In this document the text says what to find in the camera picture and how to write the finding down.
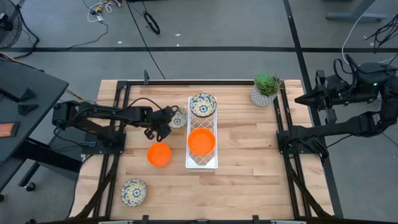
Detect succulent in patterned pot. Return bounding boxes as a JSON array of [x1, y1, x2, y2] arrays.
[[249, 72, 285, 108]]

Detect white lattice shelf rack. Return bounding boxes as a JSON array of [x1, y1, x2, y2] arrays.
[[185, 95, 219, 172]]

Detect black metal rig frame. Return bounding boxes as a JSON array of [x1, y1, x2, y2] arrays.
[[67, 79, 345, 224]]

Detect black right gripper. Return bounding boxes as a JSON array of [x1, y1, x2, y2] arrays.
[[295, 70, 355, 125]]

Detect yellow floor cable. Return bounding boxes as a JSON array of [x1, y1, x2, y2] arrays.
[[64, 88, 96, 108]]

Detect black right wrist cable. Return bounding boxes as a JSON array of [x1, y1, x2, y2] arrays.
[[332, 53, 360, 94]]

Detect long black floor cable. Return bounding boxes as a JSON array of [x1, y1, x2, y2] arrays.
[[126, 0, 167, 80]]

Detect grey desk foot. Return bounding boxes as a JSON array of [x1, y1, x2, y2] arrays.
[[325, 0, 387, 22]]

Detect black triangular bracket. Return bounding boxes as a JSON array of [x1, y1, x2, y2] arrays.
[[17, 104, 40, 117], [18, 87, 37, 102]]

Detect orange plastic bowl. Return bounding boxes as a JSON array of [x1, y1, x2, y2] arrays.
[[187, 128, 216, 157], [146, 142, 172, 168]]

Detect black cable coil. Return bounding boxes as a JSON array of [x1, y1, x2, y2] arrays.
[[142, 11, 161, 35]]

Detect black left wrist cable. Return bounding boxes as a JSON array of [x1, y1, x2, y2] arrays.
[[123, 97, 180, 114]]

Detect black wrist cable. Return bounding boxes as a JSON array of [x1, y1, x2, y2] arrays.
[[123, 97, 180, 114], [332, 53, 360, 94]]

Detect white power cable bundle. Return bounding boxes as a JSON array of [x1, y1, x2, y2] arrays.
[[86, 0, 123, 24]]

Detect yellow floral patterned bowl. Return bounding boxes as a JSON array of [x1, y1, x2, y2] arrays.
[[169, 108, 188, 129], [189, 92, 218, 118], [119, 178, 148, 208]]

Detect black side table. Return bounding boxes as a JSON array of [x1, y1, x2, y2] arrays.
[[0, 60, 82, 200]]

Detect black floor fan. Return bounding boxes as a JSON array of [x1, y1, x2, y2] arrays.
[[0, 0, 23, 50]]

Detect black cable bundle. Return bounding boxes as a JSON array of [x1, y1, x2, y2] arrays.
[[365, 14, 398, 54]]

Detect white floor cable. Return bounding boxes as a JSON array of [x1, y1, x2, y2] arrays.
[[341, 0, 398, 65]]

